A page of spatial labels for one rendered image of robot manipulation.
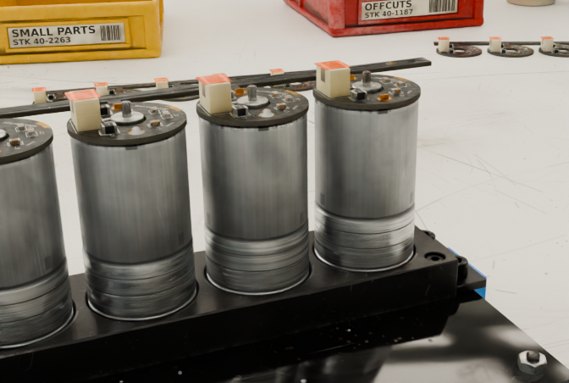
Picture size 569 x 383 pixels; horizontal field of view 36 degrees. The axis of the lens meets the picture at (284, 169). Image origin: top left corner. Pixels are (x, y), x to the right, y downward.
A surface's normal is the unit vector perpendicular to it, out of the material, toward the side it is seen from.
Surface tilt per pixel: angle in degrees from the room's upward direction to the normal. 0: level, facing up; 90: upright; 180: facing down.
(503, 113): 0
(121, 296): 90
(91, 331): 0
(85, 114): 90
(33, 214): 90
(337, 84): 90
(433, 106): 0
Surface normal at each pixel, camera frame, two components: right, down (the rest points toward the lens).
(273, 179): 0.40, 0.33
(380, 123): 0.15, 0.36
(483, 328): -0.02, -0.93
